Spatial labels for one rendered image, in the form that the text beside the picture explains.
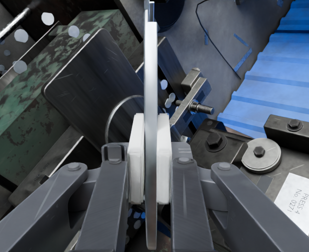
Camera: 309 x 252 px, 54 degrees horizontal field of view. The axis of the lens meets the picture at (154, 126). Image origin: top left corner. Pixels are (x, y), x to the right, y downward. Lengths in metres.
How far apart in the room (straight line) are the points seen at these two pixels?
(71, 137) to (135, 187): 0.45
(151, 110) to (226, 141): 0.30
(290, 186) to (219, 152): 0.10
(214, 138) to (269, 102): 1.71
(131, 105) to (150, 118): 0.35
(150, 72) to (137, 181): 0.06
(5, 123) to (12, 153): 0.05
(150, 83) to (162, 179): 0.06
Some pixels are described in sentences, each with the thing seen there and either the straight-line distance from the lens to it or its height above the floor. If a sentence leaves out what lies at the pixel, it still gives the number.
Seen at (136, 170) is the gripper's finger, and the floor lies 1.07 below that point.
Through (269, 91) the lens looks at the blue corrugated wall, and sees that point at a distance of 2.26.
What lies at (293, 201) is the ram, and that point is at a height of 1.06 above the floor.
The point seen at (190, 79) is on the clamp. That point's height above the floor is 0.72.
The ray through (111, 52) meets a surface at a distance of 0.49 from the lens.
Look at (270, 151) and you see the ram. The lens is 0.46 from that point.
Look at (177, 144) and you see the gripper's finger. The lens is 0.18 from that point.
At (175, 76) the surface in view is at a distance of 0.72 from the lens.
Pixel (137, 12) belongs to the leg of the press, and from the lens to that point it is 0.71.
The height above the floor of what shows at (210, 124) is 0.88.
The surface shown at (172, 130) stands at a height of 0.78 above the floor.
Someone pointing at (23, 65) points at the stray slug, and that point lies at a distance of 0.57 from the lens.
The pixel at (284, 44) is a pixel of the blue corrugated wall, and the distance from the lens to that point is 2.60.
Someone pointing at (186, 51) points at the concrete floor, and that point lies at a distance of 1.85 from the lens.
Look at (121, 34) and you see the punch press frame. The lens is 0.68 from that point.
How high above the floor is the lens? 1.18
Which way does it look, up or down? 43 degrees down
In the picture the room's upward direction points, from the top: 108 degrees clockwise
